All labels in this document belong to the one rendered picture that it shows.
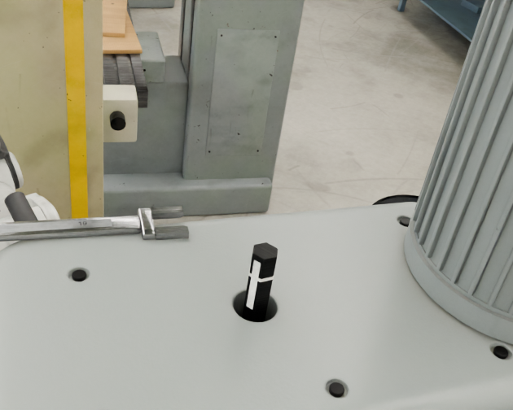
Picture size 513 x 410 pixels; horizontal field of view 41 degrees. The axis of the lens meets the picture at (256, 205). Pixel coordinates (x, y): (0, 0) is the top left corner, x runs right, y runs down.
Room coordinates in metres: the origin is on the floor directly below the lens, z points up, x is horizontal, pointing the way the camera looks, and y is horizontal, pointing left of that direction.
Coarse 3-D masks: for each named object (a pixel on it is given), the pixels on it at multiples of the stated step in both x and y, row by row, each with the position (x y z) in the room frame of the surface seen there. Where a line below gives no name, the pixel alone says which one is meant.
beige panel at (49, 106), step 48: (0, 0) 1.90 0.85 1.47; (48, 0) 1.96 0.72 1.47; (96, 0) 2.01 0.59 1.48; (0, 48) 1.90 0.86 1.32; (48, 48) 1.95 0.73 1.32; (96, 48) 2.01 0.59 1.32; (0, 96) 1.89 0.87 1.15; (48, 96) 1.95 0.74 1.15; (96, 96) 2.01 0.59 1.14; (48, 144) 1.95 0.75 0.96; (96, 144) 2.01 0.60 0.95; (48, 192) 1.94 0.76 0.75; (96, 192) 2.01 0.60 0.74
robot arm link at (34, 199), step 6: (30, 198) 0.94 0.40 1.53; (36, 198) 0.93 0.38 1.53; (42, 198) 0.93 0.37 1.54; (0, 204) 0.93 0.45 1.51; (30, 204) 0.93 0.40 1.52; (36, 204) 0.91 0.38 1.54; (42, 204) 0.90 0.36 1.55; (48, 204) 0.90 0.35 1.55; (0, 210) 0.92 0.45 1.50; (6, 210) 0.93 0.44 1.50; (42, 210) 0.89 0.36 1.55; (48, 210) 0.89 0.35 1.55; (54, 210) 0.89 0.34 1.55; (0, 216) 0.92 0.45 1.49; (48, 216) 0.88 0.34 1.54; (54, 216) 0.88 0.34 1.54
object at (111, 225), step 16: (144, 208) 0.49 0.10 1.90; (160, 208) 0.50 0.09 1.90; (176, 208) 0.50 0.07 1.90; (0, 224) 0.44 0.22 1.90; (16, 224) 0.44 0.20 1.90; (32, 224) 0.45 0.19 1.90; (48, 224) 0.45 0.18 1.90; (64, 224) 0.45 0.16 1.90; (80, 224) 0.46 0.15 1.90; (96, 224) 0.46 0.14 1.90; (112, 224) 0.46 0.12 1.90; (128, 224) 0.47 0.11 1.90; (144, 224) 0.47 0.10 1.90; (0, 240) 0.42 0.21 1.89; (16, 240) 0.43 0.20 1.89
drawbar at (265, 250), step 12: (252, 252) 0.40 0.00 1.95; (264, 252) 0.40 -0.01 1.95; (276, 252) 0.40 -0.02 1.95; (252, 264) 0.39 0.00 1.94; (264, 264) 0.39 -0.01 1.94; (264, 276) 0.39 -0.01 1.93; (264, 288) 0.39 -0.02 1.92; (264, 300) 0.39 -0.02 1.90; (252, 312) 0.39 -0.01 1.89; (264, 312) 0.39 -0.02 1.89
